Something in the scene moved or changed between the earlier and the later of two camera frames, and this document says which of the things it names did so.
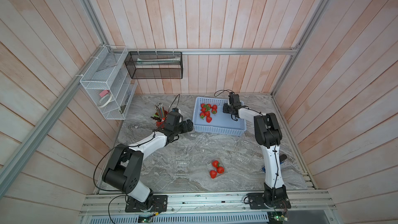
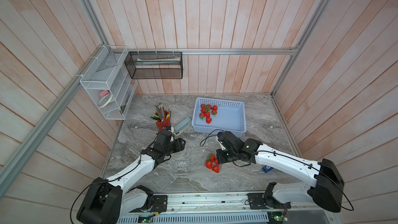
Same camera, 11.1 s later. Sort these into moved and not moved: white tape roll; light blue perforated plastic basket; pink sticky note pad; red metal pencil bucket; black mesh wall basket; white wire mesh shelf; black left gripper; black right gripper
Moved: black right gripper; black left gripper
Not moved: pink sticky note pad; black mesh wall basket; red metal pencil bucket; light blue perforated plastic basket; white tape roll; white wire mesh shelf
